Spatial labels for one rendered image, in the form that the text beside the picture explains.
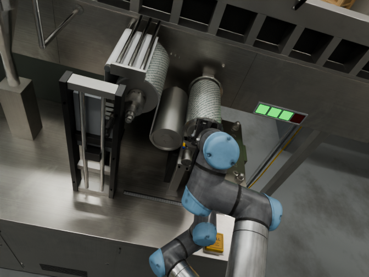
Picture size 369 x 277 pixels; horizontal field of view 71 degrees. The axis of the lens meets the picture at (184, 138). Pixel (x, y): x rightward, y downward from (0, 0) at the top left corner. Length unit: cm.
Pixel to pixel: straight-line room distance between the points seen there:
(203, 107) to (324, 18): 53
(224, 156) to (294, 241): 199
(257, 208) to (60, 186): 81
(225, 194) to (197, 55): 68
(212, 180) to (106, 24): 78
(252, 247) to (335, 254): 215
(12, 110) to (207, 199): 88
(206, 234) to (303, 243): 176
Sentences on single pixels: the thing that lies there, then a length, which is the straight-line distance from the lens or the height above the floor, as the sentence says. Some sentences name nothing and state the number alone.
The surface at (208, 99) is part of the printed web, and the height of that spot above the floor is 131.
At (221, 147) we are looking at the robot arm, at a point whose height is 151.
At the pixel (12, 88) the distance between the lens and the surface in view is 116.
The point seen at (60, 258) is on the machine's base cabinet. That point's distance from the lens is 150.
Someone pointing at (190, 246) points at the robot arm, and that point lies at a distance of 93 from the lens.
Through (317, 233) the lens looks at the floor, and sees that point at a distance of 268.
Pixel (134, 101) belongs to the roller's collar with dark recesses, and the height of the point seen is 136.
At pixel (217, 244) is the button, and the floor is 92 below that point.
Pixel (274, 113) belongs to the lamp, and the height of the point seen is 118.
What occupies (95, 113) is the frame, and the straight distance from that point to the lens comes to 81.
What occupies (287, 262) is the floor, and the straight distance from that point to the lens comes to 238.
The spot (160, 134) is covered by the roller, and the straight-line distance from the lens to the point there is 96.
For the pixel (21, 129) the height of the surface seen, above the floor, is 96.
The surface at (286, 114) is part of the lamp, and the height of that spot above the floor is 119.
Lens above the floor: 189
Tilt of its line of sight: 46 degrees down
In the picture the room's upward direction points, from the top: 20 degrees clockwise
